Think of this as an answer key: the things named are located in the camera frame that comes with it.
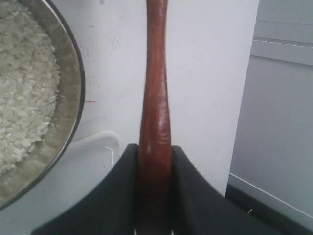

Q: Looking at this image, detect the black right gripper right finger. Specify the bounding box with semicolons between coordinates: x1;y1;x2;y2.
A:
173;146;312;235

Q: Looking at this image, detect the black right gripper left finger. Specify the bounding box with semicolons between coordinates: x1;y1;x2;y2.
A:
32;144;138;235

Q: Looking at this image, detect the brown wooden spoon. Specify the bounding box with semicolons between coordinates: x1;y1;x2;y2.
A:
136;0;172;235

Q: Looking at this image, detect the steel bowl of rice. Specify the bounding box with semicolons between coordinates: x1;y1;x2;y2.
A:
0;0;85;209

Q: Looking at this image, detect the white plastic tray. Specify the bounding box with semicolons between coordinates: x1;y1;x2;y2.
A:
0;131;123;235

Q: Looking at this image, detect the white cabinet behind table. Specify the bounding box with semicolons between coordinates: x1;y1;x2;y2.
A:
230;0;313;215

